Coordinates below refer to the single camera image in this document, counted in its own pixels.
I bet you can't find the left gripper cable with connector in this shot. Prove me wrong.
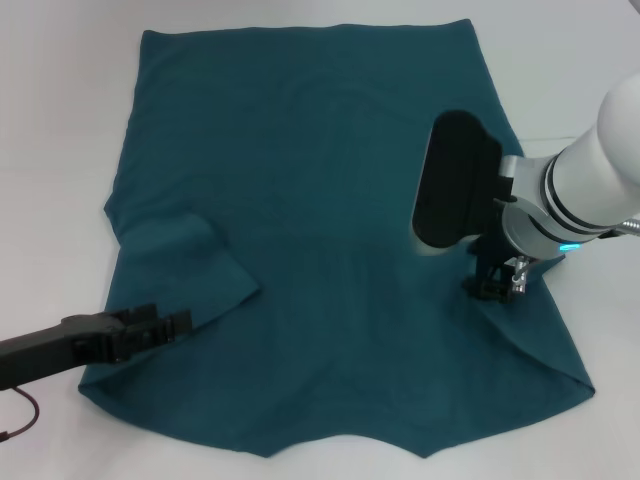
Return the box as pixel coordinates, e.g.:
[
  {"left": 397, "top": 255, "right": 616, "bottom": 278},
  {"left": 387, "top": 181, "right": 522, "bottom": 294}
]
[{"left": 0, "top": 384, "right": 42, "bottom": 442}]

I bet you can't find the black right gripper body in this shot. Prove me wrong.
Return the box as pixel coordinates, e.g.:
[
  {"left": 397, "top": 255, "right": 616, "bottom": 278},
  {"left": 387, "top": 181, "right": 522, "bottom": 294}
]
[{"left": 468, "top": 231, "right": 512, "bottom": 274}]

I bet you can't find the right gripper cable with connector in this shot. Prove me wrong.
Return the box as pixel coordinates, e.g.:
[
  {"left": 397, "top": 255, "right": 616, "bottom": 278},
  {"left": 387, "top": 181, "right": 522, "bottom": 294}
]
[{"left": 503, "top": 255, "right": 534, "bottom": 295}]

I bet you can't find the gripper cable with connector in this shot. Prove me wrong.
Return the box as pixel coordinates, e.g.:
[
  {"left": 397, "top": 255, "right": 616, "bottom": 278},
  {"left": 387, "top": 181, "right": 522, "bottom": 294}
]
[
  {"left": 0, "top": 384, "right": 42, "bottom": 442},
  {"left": 503, "top": 255, "right": 534, "bottom": 295}
]

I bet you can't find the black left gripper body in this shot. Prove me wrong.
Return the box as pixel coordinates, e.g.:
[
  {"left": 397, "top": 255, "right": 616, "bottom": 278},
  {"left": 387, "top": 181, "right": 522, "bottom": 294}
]
[{"left": 0, "top": 306, "right": 134, "bottom": 393}]

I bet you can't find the silver corrugated cable hose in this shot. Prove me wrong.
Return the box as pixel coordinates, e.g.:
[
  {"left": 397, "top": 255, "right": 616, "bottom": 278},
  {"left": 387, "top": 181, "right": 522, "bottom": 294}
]
[{"left": 607, "top": 216, "right": 640, "bottom": 240}]

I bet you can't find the dark teal blue shirt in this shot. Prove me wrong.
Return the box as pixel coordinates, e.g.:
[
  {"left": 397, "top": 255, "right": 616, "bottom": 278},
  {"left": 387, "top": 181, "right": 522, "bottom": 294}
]
[{"left": 77, "top": 18, "right": 597, "bottom": 446}]

